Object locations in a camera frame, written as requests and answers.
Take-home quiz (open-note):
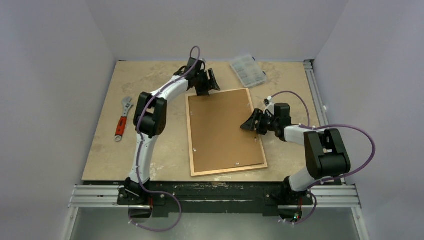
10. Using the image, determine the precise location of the brown hardboard backing board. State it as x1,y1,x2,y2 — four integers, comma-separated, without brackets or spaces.
188,89,266,174

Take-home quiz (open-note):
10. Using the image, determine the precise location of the clear plastic organizer box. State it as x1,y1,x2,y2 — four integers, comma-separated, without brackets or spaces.
229,55,268,88

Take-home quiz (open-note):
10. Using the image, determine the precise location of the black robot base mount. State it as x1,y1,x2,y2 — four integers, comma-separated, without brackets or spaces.
117,179,314,220

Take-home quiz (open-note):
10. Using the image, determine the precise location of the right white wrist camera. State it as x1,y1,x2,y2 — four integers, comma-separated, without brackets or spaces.
263,96,275,115

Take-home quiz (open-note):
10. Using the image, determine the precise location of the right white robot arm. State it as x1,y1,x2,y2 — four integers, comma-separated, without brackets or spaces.
240,103,351,204

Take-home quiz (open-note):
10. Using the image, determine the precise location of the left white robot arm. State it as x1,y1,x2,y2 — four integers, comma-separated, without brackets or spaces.
122,57,220,205

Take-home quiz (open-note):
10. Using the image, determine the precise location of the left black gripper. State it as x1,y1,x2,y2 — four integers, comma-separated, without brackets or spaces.
195,70,220,97

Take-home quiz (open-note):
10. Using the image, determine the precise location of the light wooden picture frame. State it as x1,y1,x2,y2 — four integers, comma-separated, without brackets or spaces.
184,87,269,178

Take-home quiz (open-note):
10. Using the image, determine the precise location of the red handled adjustable wrench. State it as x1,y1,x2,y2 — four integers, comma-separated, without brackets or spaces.
114,96,134,142

